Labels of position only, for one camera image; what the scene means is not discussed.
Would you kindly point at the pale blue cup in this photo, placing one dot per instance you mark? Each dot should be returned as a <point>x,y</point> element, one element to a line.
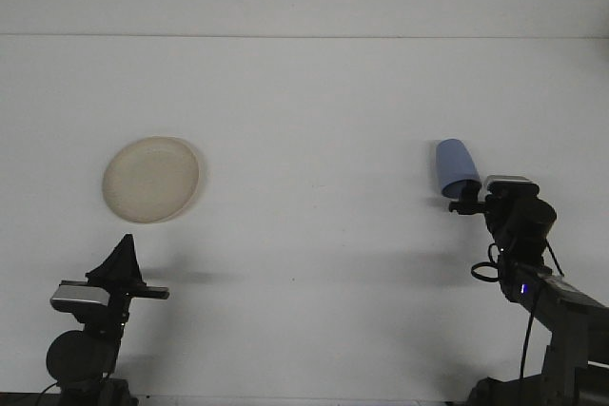
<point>454,163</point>

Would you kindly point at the pale round plate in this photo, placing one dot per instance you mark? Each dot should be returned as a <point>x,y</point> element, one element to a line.
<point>150,180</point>

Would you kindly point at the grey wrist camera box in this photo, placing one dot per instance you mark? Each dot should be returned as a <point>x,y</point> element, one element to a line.
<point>78,296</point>
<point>511,183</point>

